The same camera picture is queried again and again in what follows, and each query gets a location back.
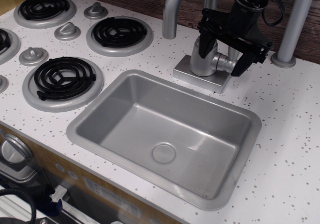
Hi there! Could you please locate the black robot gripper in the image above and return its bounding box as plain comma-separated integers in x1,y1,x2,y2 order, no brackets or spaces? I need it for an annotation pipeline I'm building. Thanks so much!
198,0,273,77

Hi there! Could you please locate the silver faucet lever handle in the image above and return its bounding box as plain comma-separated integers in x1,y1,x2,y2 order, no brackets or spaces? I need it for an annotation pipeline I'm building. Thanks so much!
226,46,240,73

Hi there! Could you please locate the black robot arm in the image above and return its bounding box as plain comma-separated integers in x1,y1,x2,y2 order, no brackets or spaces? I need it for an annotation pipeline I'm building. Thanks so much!
198,0,285,77

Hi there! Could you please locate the silver toy faucet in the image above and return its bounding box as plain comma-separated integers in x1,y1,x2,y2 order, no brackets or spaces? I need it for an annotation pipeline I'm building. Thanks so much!
162,0,239,94

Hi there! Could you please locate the grey support pole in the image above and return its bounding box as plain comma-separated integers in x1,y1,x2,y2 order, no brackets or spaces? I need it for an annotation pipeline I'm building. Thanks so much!
270,0,313,69

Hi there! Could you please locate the grey toy sink basin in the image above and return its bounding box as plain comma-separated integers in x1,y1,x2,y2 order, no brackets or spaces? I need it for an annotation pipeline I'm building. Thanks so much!
66,70,262,210

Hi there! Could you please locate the back right stove burner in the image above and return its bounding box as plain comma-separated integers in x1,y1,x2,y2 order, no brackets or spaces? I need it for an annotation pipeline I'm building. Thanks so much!
86,17,153,57

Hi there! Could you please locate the grey stove knob back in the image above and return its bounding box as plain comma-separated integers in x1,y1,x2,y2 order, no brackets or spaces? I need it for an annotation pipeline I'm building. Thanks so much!
83,2,109,20

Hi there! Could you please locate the grey stove knob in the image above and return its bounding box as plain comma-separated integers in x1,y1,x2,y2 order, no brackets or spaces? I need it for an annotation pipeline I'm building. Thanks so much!
83,2,109,20
18,47,49,67
54,22,81,41

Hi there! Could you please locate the grey stove knob middle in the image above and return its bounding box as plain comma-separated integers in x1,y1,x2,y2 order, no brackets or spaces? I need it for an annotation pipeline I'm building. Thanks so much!
54,22,81,41

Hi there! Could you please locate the front right stove burner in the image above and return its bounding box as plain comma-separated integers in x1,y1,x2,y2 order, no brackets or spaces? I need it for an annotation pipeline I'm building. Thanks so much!
22,57,104,112

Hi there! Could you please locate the back left stove burner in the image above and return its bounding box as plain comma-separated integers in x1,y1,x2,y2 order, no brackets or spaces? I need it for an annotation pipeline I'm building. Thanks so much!
13,0,77,29

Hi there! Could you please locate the grey stove knob front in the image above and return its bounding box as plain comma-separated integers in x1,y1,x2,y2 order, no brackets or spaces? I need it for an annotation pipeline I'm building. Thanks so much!
18,47,49,67

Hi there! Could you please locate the left edge stove burner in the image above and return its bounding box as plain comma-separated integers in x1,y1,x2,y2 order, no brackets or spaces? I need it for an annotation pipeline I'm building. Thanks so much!
0,28,21,65

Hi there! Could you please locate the blue clamp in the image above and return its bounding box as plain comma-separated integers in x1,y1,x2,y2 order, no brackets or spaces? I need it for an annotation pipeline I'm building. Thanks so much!
48,199,63,216

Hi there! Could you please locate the silver oven dial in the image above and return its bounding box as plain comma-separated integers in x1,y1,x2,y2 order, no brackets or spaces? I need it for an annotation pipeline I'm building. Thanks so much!
0,133,34,171

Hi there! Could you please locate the black cable lower left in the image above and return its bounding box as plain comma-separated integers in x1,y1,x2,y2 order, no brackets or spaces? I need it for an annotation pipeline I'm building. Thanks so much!
0,187,38,222

